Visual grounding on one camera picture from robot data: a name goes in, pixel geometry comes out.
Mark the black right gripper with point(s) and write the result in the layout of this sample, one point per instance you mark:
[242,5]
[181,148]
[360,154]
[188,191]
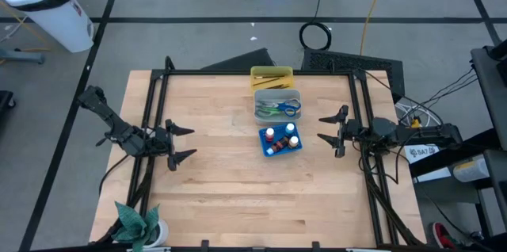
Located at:
[352,131]

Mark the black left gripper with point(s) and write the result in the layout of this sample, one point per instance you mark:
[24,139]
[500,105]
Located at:
[160,141]

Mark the blue paint bottle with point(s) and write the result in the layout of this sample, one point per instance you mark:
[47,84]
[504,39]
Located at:
[290,128]

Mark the brown paint bottle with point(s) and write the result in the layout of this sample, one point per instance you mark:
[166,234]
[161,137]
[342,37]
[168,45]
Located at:
[279,145]

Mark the red-orange paint bottle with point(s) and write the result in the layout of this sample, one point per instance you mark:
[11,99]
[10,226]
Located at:
[269,134]

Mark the black paintbrush orange bristles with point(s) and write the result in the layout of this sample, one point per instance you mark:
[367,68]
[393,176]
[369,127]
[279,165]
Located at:
[282,85]

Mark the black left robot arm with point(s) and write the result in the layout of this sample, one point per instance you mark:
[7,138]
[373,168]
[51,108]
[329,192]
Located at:
[115,125]

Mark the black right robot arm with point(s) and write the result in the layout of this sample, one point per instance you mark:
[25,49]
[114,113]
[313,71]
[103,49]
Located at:
[416,133]

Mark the blue slotted plastic basket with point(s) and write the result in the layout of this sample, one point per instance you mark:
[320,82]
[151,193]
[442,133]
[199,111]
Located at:
[279,130]

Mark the grey plastic bin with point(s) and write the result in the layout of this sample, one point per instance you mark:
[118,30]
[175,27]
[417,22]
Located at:
[277,95]

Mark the yellow plastic bin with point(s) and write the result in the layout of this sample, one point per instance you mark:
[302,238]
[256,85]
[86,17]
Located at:
[287,70]

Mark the white label sheet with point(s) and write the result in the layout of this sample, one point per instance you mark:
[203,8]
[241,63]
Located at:
[424,153]

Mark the potted green plant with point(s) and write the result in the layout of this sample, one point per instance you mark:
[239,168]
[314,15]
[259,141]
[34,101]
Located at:
[134,224]

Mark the black flat panel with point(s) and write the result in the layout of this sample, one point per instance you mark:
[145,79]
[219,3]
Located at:
[245,62]

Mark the whitish cylindrical container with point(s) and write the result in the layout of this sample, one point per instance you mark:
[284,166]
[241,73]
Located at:
[471,169]

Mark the person's foot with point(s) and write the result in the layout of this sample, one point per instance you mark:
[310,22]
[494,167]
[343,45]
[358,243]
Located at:
[443,236]

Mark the black side cart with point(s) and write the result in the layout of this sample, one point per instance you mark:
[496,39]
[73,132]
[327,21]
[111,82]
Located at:
[491,85]

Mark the black caster base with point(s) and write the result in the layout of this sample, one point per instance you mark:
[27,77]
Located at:
[6,103]

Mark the white trash can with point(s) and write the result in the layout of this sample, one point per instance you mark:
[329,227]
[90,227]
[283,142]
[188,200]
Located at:
[51,18]

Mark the grey stand base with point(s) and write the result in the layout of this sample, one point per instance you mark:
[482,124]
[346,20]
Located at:
[20,56]

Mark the black aluminium table frame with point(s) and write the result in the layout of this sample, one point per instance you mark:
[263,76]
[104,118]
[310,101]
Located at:
[222,72]

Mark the black table edge bracket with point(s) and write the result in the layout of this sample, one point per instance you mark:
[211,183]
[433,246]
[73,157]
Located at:
[204,246]
[315,246]

